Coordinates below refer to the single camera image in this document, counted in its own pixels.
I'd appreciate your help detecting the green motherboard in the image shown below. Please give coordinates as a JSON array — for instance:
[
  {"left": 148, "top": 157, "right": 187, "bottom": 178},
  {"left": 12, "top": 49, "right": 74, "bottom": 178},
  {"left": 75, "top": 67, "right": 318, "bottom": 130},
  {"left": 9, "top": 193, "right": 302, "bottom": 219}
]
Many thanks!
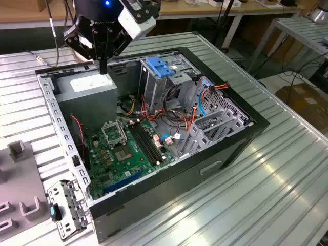
[{"left": 83, "top": 119, "right": 177, "bottom": 200}]

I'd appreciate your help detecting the grey metal slot bracket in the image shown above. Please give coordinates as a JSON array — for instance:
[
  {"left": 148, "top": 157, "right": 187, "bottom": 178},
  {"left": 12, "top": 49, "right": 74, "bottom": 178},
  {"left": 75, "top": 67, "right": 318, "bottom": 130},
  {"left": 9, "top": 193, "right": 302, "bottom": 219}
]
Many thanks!
[{"left": 47, "top": 179, "right": 92, "bottom": 241}]

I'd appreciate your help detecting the grey optical drive cage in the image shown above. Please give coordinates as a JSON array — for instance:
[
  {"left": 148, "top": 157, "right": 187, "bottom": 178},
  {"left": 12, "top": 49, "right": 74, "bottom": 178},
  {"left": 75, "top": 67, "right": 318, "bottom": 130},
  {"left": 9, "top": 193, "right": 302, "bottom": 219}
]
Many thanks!
[{"left": 139, "top": 55, "right": 202, "bottom": 113}]

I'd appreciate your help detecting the blue expansion slot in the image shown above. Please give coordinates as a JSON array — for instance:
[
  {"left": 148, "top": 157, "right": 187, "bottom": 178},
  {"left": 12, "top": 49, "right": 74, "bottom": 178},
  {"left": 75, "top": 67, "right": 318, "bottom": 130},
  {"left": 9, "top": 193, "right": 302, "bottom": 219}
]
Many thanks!
[{"left": 102, "top": 170, "right": 144, "bottom": 194}]

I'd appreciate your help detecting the black latch with blue tab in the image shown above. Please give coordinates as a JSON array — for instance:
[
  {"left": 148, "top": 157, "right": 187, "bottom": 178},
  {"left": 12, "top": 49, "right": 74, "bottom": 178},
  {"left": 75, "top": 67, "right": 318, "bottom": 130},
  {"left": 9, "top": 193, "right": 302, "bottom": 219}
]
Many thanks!
[{"left": 48, "top": 202, "right": 64, "bottom": 222}]

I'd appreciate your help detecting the black RAM slot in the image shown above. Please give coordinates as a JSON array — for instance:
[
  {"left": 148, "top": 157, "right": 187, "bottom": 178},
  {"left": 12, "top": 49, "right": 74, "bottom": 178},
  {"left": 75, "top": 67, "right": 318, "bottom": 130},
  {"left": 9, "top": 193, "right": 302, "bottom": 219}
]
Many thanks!
[
  {"left": 131, "top": 122, "right": 160, "bottom": 165},
  {"left": 129, "top": 124, "right": 157, "bottom": 166},
  {"left": 137, "top": 120, "right": 166, "bottom": 161},
  {"left": 134, "top": 121, "right": 163, "bottom": 163}
]

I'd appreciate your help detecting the black tripod stand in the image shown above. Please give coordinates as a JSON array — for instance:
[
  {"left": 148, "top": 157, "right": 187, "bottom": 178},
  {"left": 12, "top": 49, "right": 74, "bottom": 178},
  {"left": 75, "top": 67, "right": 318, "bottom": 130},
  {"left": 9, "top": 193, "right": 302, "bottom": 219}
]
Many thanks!
[{"left": 212, "top": 0, "right": 238, "bottom": 49}]

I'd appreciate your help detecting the yellow black wire bundle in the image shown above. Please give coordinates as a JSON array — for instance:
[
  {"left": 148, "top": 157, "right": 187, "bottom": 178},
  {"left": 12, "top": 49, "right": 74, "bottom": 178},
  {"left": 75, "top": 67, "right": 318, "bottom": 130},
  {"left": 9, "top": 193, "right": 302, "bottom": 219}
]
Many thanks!
[{"left": 122, "top": 98, "right": 138, "bottom": 116}]

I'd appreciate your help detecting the grey parts rack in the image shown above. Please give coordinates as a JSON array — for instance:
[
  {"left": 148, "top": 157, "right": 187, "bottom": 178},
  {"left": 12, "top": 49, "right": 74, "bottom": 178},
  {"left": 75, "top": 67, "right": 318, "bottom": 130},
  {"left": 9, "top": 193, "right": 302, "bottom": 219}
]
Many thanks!
[{"left": 0, "top": 139, "right": 51, "bottom": 236}]

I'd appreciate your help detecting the orange red wire bundle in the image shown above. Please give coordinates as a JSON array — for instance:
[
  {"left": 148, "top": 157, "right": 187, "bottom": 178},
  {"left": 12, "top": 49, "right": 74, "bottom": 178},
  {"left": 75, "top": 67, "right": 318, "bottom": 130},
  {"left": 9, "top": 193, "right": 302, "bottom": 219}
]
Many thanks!
[{"left": 139, "top": 94, "right": 199, "bottom": 134}]

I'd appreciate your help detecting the pink board connector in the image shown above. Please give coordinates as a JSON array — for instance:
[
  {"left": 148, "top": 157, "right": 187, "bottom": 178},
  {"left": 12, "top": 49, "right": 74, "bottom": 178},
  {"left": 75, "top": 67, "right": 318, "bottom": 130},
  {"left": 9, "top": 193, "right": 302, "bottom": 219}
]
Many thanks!
[{"left": 153, "top": 134, "right": 163, "bottom": 151}]

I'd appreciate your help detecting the CPU socket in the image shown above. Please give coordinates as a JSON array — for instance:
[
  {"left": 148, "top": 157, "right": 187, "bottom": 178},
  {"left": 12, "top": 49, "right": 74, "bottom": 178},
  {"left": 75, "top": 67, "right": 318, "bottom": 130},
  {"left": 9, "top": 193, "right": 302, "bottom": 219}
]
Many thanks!
[{"left": 112, "top": 145, "right": 134, "bottom": 163}]

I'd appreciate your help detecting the black cable silver connector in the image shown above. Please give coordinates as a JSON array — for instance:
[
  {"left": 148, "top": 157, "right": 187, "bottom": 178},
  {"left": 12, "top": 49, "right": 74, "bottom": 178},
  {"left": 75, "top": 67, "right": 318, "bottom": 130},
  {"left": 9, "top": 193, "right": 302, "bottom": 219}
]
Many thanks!
[{"left": 25, "top": 0, "right": 61, "bottom": 69}]

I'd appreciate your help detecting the orange power wire black plug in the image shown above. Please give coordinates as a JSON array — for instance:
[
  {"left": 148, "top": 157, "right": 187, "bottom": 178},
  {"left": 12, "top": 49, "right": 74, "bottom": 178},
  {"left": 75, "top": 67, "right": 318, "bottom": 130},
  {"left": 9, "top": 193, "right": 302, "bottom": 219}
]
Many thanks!
[{"left": 209, "top": 81, "right": 230, "bottom": 94}]

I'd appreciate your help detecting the blue plastic drive latch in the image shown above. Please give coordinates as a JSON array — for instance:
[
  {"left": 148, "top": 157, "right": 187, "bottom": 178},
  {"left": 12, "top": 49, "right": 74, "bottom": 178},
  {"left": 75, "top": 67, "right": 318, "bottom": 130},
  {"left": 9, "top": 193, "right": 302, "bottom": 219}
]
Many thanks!
[{"left": 146, "top": 56, "right": 176, "bottom": 79}]

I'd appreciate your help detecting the brown cardboard box with label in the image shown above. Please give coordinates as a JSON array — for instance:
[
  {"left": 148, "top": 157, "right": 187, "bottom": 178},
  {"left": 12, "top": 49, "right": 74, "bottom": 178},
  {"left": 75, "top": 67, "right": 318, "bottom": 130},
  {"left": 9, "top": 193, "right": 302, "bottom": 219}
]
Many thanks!
[{"left": 275, "top": 83, "right": 328, "bottom": 129}]

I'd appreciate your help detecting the blue data wire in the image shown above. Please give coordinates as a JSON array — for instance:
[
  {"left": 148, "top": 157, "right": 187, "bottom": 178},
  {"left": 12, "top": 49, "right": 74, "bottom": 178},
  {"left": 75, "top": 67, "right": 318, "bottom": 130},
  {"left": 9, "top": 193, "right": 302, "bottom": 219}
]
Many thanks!
[{"left": 197, "top": 76, "right": 215, "bottom": 117}]

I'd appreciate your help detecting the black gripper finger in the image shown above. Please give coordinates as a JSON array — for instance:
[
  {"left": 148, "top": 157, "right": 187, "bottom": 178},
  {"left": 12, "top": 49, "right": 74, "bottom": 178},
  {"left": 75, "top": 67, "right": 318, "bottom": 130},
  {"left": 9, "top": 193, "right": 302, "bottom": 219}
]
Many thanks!
[
  {"left": 63, "top": 25, "right": 104, "bottom": 75},
  {"left": 102, "top": 27, "right": 132, "bottom": 75}
]

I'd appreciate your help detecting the metal slat side table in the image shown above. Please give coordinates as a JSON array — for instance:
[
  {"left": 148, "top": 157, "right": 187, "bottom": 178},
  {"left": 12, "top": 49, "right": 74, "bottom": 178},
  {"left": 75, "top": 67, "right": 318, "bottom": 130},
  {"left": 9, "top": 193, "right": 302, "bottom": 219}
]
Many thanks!
[{"left": 245, "top": 16, "right": 328, "bottom": 75}]

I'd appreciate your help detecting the metal socket cover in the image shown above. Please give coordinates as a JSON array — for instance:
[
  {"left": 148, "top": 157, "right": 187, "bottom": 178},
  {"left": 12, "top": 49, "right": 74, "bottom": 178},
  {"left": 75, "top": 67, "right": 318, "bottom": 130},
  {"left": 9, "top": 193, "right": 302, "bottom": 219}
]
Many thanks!
[{"left": 101, "top": 119, "right": 128, "bottom": 149}]

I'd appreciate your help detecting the grey power supply unit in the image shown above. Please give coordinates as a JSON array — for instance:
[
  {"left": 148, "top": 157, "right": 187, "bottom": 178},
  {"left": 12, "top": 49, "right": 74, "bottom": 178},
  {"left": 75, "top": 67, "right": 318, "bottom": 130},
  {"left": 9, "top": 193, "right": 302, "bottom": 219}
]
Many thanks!
[{"left": 52, "top": 68, "right": 118, "bottom": 134}]

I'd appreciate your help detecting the wooden desk white frame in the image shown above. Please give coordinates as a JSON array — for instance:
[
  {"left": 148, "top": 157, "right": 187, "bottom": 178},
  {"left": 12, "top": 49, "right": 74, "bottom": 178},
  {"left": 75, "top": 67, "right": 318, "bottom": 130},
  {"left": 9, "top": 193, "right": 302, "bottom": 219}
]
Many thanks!
[{"left": 0, "top": 0, "right": 305, "bottom": 30}]

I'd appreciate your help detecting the red fan wire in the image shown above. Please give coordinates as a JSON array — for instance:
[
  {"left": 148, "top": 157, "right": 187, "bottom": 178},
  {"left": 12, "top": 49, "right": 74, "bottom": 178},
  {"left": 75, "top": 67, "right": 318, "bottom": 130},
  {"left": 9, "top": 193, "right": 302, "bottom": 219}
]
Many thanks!
[{"left": 69, "top": 114, "right": 87, "bottom": 165}]

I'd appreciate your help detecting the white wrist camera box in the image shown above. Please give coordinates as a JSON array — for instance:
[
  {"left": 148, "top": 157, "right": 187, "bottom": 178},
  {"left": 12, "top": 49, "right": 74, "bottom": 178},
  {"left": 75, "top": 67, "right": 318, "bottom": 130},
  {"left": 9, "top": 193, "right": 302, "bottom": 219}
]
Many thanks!
[{"left": 117, "top": 0, "right": 157, "bottom": 41}]

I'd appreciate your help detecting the grey metal disk bay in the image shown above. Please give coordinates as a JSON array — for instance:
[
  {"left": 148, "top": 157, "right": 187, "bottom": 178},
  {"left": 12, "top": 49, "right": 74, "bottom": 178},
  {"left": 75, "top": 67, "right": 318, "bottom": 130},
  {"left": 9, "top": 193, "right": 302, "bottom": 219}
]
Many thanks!
[{"left": 176, "top": 97, "right": 254, "bottom": 158}]

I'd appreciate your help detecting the black open PC case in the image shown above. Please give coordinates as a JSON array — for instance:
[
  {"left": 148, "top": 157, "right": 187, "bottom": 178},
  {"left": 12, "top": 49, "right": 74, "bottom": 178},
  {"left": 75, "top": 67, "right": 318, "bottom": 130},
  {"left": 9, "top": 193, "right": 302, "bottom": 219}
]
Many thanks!
[{"left": 34, "top": 46, "right": 271, "bottom": 244}]

